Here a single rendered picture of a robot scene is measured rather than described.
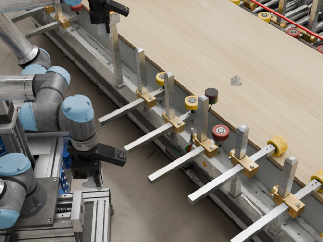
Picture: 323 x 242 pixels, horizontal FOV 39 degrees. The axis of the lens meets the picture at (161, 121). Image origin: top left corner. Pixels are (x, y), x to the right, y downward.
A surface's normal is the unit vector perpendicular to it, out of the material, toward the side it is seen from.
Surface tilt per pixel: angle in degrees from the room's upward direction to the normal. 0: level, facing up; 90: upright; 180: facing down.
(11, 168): 8
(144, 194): 0
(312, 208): 90
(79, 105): 0
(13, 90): 68
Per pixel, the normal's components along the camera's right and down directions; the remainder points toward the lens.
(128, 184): -0.04, -0.72
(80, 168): 0.05, 0.69
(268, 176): -0.81, 0.43
